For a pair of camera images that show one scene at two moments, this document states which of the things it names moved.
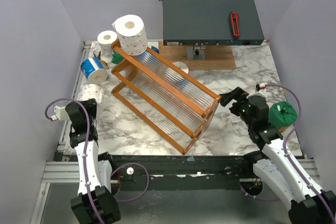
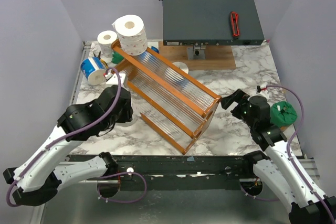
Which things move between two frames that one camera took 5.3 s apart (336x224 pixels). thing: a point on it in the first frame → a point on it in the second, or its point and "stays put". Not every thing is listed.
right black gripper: [237, 100] stays put
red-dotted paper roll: [90, 91] → [129, 123]
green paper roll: [282, 115] stays put
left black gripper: [91, 105] → [127, 116]
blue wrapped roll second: [181, 66] stays put
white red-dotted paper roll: [132, 34] stays put
